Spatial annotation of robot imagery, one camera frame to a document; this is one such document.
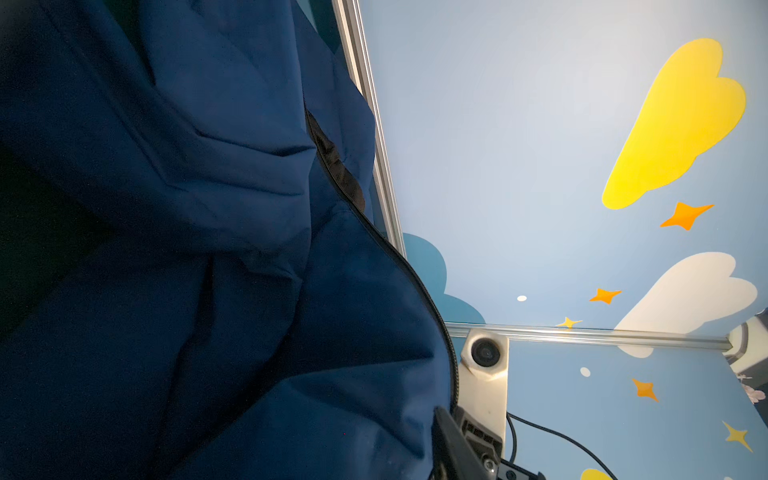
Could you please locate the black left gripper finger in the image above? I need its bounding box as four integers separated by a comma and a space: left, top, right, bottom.
430, 407, 488, 480

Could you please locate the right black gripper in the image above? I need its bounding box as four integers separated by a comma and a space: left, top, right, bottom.
453, 407, 545, 480

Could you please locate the blue jacket with black lining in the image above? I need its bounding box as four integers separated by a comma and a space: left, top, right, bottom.
1, 1, 458, 479

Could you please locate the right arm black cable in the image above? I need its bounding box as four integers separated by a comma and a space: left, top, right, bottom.
505, 411, 619, 480

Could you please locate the horizontal aluminium back rail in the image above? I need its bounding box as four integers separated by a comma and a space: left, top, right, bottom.
447, 322, 732, 352

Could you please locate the left aluminium corner post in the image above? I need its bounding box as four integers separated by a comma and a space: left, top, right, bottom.
331, 0, 406, 257

